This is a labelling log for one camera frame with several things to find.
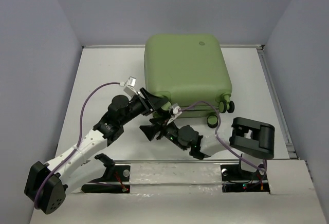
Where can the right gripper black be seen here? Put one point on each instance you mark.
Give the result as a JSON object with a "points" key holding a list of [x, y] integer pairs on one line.
{"points": [[166, 126]]}

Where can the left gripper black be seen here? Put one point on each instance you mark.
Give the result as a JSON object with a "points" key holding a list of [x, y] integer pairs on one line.
{"points": [[152, 102]]}

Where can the green suitcase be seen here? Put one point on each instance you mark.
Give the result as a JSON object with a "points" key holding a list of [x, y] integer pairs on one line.
{"points": [[189, 70]]}

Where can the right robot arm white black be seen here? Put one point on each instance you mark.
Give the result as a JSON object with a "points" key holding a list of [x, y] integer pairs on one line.
{"points": [[252, 142]]}

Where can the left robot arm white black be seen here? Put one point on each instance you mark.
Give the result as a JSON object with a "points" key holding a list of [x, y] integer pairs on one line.
{"points": [[45, 184]]}

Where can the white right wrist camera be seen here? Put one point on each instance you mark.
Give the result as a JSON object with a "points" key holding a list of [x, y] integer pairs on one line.
{"points": [[175, 112]]}

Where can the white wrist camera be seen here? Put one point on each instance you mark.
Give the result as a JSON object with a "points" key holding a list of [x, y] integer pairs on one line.
{"points": [[129, 86], [175, 112]]}

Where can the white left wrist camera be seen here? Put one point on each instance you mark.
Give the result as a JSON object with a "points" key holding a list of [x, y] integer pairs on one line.
{"points": [[129, 86]]}

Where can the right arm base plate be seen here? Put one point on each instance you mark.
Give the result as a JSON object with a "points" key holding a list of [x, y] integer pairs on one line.
{"points": [[235, 180]]}

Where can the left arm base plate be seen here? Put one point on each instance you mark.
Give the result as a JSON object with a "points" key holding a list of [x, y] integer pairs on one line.
{"points": [[113, 181]]}

